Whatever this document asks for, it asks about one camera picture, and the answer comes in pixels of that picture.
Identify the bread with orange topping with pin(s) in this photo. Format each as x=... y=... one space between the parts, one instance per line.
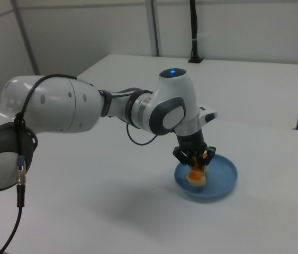
x=197 y=177

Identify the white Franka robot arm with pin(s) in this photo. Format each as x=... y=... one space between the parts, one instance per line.
x=58 y=105

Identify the blue round plate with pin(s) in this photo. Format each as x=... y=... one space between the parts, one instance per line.
x=217 y=182

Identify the black clamp camera pole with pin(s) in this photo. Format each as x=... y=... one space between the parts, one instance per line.
x=194 y=26

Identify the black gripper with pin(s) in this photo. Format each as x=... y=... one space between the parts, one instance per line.
x=191 y=141

